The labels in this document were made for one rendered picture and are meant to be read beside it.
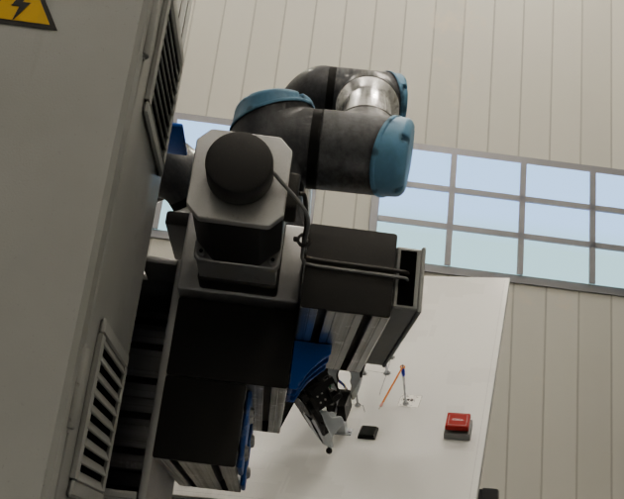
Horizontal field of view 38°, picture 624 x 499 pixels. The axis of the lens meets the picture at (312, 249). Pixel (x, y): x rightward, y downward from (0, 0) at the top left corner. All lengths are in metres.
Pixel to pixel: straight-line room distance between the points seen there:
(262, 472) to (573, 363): 3.75
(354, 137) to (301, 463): 0.92
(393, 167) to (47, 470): 0.77
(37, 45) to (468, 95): 5.37
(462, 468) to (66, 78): 1.41
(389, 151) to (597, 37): 5.29
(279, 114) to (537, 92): 4.93
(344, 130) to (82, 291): 0.69
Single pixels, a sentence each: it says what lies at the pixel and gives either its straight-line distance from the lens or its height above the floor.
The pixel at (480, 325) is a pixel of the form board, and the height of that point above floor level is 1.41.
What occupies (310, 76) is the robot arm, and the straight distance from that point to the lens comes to 1.68.
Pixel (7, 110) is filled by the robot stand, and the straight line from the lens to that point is 0.69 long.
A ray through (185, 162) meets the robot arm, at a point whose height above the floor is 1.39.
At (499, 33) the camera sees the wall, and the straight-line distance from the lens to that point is 6.29.
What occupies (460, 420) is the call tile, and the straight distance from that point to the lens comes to 2.00.
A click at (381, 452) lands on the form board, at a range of 1.98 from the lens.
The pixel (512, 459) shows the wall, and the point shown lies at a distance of 5.32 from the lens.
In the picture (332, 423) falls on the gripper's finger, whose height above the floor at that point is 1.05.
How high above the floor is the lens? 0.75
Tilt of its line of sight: 20 degrees up
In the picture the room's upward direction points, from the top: 7 degrees clockwise
